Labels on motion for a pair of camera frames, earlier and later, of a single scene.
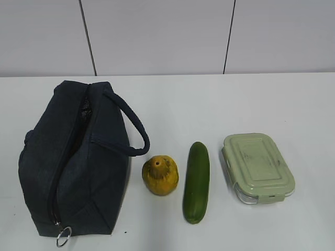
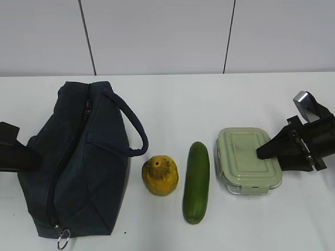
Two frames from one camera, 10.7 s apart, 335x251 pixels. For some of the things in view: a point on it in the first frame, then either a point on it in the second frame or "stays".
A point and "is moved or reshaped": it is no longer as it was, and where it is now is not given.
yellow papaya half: [160, 174] stays
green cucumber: [196, 182] stays
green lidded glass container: [259, 172] is moved or reshaped
